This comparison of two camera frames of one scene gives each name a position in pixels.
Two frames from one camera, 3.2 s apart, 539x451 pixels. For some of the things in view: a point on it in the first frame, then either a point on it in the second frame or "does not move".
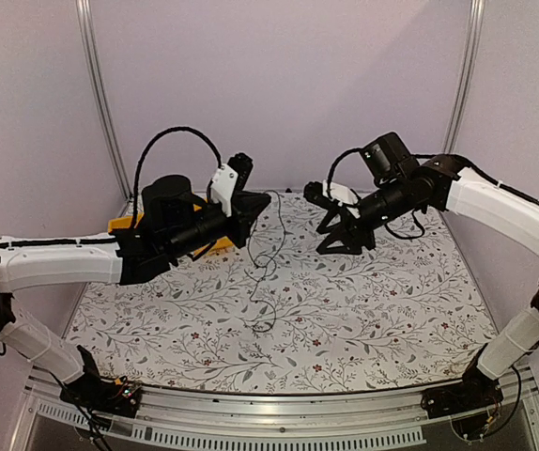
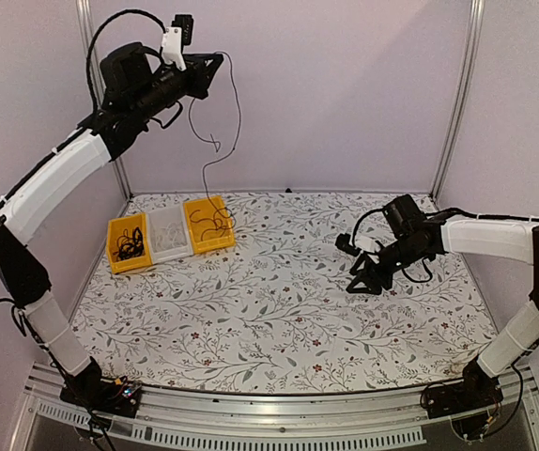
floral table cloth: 272,315 does not move
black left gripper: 246,208 → 201,73
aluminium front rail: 399,420 does not move
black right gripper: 353,231 → 372,277
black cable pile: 266,233 → 233,220
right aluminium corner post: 469,73 does not move
